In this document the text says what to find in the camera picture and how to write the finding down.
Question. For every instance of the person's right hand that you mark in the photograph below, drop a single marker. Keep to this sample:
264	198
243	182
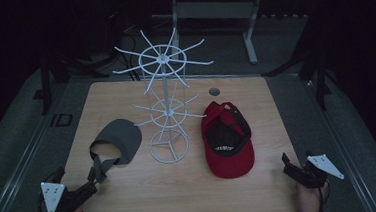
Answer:
311	201

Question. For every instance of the black floor socket box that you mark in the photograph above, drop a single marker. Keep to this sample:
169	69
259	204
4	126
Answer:
61	120

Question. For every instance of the grey round table grommet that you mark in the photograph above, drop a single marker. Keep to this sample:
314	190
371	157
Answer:
214	91

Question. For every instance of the grey sun visor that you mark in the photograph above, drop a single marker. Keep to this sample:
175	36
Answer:
122	137

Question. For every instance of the black tripod stand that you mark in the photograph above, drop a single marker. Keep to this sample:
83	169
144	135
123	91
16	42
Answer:
45	86
319	76

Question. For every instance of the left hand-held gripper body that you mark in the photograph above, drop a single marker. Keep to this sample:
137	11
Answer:
69	198

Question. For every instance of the grey metal desk frame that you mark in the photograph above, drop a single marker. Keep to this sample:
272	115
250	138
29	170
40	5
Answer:
214	10

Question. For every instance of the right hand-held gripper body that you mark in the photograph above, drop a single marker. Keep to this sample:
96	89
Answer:
314	172

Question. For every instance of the red baseball cap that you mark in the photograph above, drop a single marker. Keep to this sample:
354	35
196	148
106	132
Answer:
230	159

